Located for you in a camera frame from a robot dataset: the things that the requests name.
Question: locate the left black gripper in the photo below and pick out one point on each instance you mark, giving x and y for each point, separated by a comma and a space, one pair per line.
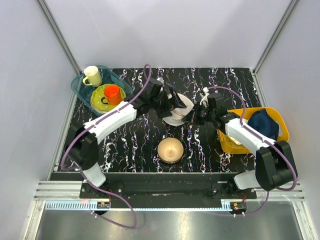
175, 102

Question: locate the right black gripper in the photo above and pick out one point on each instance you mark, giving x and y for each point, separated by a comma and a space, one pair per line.
190, 117

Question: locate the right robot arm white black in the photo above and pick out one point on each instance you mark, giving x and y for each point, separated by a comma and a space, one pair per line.
274, 162

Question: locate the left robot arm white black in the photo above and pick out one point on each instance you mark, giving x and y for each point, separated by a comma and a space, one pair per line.
83, 147

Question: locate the yellow plastic basket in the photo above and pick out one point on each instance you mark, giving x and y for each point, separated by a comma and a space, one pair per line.
239, 150

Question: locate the black marble pattern mat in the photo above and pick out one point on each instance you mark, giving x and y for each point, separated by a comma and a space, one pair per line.
132, 148

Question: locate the white cloth in basket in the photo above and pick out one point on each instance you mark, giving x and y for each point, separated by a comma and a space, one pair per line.
232, 141

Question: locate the orange cup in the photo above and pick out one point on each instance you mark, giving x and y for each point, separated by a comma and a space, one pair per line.
112, 95

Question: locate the navy blue garment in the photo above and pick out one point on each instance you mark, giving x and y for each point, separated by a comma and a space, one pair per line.
264, 124

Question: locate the yellow-green plate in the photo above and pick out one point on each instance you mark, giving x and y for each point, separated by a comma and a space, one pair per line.
98, 99

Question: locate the pale yellow mug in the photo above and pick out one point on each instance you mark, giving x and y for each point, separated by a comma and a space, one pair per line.
92, 76

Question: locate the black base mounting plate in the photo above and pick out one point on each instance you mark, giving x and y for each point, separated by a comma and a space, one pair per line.
155, 190

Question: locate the teal plastic bin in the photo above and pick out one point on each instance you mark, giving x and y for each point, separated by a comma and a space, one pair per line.
108, 77

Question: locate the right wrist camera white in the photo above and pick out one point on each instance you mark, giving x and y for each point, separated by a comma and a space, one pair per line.
204, 97

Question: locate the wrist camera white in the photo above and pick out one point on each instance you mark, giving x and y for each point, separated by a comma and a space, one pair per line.
160, 79
204, 97

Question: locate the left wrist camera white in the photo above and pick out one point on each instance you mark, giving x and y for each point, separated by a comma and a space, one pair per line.
160, 79

